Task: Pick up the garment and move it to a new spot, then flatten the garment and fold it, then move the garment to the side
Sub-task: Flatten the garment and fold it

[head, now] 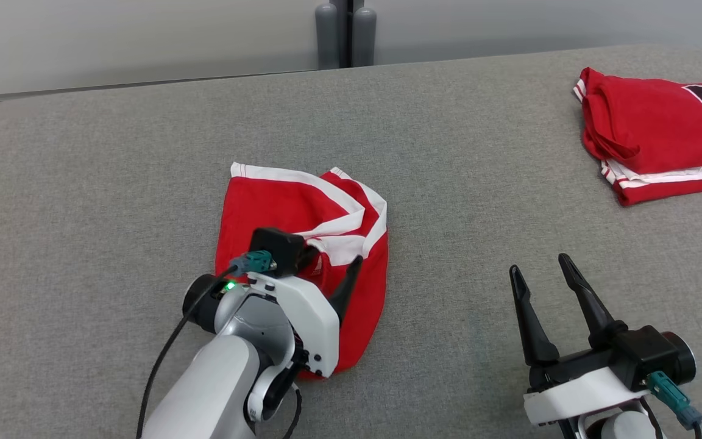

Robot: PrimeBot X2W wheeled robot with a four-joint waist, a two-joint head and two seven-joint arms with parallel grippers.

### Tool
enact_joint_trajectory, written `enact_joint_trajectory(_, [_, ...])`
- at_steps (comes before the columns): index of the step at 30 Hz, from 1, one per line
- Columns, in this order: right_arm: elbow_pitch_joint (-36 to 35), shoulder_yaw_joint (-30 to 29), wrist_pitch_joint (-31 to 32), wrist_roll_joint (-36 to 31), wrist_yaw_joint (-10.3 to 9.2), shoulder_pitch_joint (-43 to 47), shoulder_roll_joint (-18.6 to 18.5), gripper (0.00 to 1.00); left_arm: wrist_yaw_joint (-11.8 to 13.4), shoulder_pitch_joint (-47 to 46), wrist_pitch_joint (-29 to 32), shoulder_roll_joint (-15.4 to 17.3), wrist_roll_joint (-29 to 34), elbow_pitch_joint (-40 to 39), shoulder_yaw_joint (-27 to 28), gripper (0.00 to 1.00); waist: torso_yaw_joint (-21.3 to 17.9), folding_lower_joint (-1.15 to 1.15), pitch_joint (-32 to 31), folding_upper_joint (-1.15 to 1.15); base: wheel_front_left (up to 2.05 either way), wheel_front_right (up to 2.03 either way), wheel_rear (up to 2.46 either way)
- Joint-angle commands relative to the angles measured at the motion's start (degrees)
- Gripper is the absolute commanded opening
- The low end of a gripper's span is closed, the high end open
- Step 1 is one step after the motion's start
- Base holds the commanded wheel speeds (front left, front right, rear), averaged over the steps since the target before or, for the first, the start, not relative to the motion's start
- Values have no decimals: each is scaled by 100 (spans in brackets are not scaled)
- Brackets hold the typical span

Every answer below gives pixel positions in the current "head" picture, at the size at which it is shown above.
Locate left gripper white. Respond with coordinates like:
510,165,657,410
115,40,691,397
246,245,364,379

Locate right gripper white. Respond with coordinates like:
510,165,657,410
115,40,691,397
509,253,651,427

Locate red shorts with white stripes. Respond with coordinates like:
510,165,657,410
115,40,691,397
214,161,389,380

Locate red white-trimmed jersey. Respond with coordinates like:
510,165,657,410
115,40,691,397
573,66,702,207

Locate grey cylinder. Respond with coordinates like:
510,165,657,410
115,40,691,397
352,5,378,67
315,2,340,70

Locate teal left camera connector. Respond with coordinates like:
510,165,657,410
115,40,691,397
229,249,278,277

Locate teal camera connector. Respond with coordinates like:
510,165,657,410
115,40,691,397
229,249,278,277
644,370,702,431

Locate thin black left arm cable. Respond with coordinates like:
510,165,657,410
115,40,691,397
280,383,303,439

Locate teal right camera connector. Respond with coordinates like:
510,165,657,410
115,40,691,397
644,370,702,431

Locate thin black right camera cable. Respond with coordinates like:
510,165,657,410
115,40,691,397
639,395,702,439

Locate thin black camera cable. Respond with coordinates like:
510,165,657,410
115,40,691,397
639,395,702,439
136,265,239,439

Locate thin black left camera cable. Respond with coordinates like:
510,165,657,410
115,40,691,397
136,265,239,439

